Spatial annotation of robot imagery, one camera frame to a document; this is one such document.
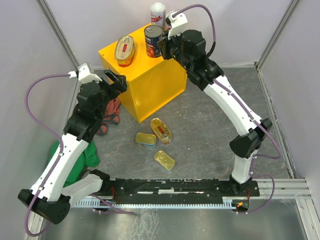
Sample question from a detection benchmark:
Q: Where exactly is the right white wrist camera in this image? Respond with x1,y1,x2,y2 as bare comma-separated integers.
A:
166,10,188,40

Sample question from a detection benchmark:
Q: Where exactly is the slotted cable duct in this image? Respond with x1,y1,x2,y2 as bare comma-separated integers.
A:
72,196,238,208

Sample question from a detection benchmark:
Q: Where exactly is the red cloth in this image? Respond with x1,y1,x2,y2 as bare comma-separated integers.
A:
97,98,121,136

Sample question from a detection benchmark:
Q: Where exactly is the rectangular gold tin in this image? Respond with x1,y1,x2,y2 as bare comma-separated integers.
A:
135,132,157,148
154,150,176,172

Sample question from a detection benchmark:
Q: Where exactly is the oval gold fish tin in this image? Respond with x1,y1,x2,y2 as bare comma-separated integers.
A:
114,35,135,67

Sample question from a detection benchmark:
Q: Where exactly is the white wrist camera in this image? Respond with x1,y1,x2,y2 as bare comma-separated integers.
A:
166,10,188,40
68,62,103,84

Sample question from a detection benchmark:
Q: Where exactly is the yellow wooden cabinet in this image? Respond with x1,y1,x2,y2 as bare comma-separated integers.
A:
98,23,187,123

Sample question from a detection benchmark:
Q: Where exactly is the green cloth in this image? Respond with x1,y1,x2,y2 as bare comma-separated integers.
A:
63,141,100,187

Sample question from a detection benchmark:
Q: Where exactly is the rectangular gold tin front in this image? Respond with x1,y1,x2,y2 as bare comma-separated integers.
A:
154,150,176,172

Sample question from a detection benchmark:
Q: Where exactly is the round dark can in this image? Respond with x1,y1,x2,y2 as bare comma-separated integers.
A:
144,24,163,58

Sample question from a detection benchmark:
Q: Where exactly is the rectangular gold tin middle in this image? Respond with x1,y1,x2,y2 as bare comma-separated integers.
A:
135,132,157,148

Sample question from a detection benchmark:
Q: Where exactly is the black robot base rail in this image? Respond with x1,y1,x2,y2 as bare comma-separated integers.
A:
91,169,260,206

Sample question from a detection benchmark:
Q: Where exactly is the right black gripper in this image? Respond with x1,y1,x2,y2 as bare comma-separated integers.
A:
156,27,192,71

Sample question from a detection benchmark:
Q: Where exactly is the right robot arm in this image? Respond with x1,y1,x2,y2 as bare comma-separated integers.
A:
157,29,273,196

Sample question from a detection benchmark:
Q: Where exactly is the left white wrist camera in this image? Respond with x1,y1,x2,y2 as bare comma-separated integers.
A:
68,62,103,84

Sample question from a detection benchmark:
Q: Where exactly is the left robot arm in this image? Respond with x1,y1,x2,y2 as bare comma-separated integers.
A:
18,69,128,225

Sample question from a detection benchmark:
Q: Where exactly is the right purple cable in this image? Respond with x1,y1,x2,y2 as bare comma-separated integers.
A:
173,4,217,55

